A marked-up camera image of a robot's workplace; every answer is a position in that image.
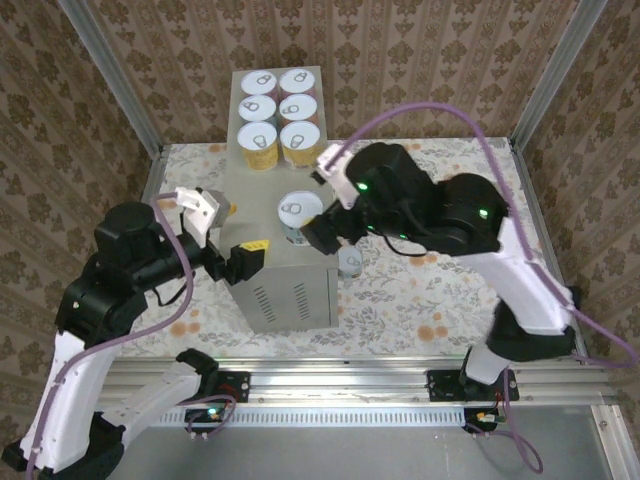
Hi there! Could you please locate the small black controller board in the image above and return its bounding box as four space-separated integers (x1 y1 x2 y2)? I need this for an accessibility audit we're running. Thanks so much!
462 407 504 436
184 407 236 441

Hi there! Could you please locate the grey slotted cable duct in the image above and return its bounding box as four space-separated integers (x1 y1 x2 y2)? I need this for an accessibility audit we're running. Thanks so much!
157 405 471 427

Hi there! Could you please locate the aluminium table side rail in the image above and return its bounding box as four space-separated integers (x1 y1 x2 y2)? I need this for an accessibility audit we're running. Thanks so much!
508 137 591 366
138 146 167 214

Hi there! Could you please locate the aluminium frame post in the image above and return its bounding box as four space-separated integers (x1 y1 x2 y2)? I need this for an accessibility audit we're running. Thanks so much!
56 0 166 156
509 0 599 149

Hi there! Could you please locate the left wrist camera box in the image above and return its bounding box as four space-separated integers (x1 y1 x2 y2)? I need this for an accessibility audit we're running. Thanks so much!
174 186 238 249

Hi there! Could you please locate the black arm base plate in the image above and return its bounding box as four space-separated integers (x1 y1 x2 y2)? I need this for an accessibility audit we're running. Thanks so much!
162 369 251 404
424 368 521 403

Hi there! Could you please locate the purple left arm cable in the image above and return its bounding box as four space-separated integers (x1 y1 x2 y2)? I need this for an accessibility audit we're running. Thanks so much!
24 193 195 480

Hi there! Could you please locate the yellow food can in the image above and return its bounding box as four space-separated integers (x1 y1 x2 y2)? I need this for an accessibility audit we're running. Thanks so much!
279 121 324 169
236 121 280 173

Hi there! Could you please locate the aluminium front mounting rail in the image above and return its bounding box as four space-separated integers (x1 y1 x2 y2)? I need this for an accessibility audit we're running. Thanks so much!
97 355 619 407

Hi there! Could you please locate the grey metal cabinet box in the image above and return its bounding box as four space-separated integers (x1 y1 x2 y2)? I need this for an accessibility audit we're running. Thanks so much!
221 64 344 335

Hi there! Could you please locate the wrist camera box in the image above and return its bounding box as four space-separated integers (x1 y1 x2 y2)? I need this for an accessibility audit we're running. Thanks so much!
312 144 362 211
174 186 238 249

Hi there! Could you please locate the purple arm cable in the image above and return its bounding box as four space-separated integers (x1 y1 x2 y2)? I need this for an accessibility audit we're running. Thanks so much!
322 102 640 475
24 193 195 480

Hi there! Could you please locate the salmon orange food can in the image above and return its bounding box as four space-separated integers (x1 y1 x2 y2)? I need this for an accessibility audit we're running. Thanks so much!
278 93 320 126

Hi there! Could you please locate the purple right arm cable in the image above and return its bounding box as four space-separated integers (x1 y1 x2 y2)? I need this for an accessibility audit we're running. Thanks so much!
322 102 640 475

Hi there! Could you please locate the pink food can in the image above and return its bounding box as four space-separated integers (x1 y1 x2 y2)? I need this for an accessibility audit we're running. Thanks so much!
278 67 319 99
239 69 279 99

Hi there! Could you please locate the grey metal front plate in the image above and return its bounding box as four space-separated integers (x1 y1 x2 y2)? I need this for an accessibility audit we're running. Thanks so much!
114 424 621 480

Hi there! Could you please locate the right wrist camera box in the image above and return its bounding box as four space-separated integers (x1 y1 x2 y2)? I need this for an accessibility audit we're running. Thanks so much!
312 144 362 211

